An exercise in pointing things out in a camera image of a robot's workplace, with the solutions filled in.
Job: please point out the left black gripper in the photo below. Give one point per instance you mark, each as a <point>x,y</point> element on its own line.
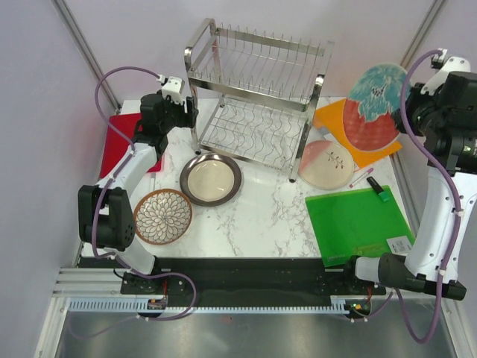
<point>187,119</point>

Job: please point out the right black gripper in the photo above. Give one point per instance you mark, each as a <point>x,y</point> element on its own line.
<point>415,98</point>

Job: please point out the red and blue floral plate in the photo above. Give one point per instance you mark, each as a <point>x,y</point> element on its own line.
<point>366,120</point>

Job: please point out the brown rimmed cream plate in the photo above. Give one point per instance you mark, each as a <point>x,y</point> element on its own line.
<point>210,179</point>

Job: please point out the white petal pattern plate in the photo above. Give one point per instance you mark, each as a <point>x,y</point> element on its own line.
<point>162,216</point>

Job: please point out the pink and cream plate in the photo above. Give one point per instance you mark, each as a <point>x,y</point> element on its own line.
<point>326,165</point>

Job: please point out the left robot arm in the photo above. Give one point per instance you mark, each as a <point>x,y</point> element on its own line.
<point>105,216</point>

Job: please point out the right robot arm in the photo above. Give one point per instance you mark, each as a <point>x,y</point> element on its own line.
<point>447,121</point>

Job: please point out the stainless steel dish rack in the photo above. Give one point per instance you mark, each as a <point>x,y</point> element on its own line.
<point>267,90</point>

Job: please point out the pink pen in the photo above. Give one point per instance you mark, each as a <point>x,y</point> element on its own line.
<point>361,177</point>

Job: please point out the orange folder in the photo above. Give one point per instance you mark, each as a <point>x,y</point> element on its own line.
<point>330,117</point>

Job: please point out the green black highlighter marker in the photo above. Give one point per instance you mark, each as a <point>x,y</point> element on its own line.
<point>378,189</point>

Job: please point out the green folder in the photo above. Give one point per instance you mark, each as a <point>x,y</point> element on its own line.
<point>358,223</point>

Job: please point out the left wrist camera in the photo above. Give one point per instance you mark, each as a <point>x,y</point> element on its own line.
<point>172,89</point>

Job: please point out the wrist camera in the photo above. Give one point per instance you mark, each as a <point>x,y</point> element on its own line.
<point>172,89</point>
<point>444,65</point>

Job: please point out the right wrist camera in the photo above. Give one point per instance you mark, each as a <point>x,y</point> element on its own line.
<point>444,65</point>

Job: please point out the aluminium frame post right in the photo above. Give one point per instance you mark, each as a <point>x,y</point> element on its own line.
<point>422,32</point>

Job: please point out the aluminium frame post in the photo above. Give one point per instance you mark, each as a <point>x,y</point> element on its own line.
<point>422,32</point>
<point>81,42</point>

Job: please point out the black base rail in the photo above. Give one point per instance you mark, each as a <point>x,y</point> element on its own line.
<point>263,281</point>

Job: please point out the aluminium frame post left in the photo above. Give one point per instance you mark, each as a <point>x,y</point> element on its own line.
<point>81,42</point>

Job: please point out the white cable duct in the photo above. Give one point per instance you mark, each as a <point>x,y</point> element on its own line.
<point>330,305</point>

